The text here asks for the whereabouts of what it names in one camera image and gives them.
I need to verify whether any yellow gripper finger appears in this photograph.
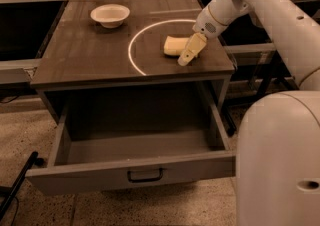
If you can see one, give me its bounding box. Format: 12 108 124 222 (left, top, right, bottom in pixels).
178 33 207 66

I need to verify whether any yellow sponge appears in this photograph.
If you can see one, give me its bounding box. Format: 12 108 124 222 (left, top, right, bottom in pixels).
164 36 188 56

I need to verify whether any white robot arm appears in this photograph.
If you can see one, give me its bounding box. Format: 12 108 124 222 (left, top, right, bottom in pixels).
178 0 320 226

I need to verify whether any open grey top drawer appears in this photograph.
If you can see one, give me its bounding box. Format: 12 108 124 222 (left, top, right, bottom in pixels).
25 81 238 197

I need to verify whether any white bowl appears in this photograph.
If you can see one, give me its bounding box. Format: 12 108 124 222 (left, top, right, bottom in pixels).
90 4 130 29

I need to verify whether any grey wooden cabinet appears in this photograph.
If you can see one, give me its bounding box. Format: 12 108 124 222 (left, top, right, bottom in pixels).
30 0 236 125

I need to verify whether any black stand leg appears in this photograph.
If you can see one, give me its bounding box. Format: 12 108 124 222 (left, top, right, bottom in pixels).
0 151 38 220

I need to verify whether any black drawer handle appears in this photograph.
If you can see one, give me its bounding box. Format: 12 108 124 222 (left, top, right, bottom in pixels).
127 168 163 184

